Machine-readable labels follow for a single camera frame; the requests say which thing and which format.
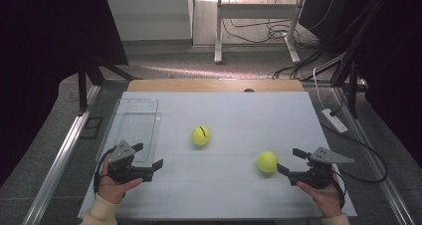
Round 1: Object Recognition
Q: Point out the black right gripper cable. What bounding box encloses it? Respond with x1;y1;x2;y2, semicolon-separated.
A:
319;121;389;184

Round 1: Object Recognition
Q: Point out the plain yellow tennis ball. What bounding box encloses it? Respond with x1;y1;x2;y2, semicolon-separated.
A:
257;150;279;174

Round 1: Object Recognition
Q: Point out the black metal stand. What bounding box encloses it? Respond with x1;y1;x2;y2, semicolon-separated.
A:
329;0;382;119
77;57;142;114

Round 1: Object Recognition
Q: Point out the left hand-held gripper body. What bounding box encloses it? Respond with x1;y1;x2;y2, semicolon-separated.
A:
106;139;155;185

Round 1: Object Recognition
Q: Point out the clear plastic container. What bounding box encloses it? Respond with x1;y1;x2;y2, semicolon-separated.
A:
95;98;162;168

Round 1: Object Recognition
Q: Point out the white desk frame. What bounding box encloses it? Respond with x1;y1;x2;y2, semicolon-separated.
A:
213;0;308;65

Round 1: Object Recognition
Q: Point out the white power strip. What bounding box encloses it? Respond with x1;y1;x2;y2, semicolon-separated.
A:
320;108;349;134

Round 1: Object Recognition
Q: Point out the white table cover board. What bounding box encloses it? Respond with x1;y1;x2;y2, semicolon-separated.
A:
78;91;357;219

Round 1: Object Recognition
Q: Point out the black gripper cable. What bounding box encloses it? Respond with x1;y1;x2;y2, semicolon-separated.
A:
319;121;389;184
93;147;116;195

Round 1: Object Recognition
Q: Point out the black curtain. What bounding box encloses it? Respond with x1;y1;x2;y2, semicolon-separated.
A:
0;0;129;186
344;0;422;168

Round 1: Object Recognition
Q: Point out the person's right hand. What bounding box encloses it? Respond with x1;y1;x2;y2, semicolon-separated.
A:
296;163;344;219

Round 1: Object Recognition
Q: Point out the bundle of black floor cables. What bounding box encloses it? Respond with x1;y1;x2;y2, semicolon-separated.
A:
221;0;332;81

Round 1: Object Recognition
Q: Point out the white power cable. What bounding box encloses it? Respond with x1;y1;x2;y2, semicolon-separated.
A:
313;67;325;111

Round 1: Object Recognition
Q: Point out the tennis ball with black slit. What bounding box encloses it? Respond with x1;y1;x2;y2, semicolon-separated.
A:
190;124;212;147

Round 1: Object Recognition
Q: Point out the person's left hand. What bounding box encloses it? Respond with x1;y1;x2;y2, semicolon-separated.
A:
96;151;144;205

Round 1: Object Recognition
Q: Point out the metal floor rail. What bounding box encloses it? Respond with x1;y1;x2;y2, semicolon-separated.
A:
21;85;103;225
332;85;416;225

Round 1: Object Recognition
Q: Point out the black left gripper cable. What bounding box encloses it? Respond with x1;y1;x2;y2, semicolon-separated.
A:
93;147;116;195

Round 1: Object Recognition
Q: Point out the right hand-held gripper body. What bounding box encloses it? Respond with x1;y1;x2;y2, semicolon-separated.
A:
288;146;355;190

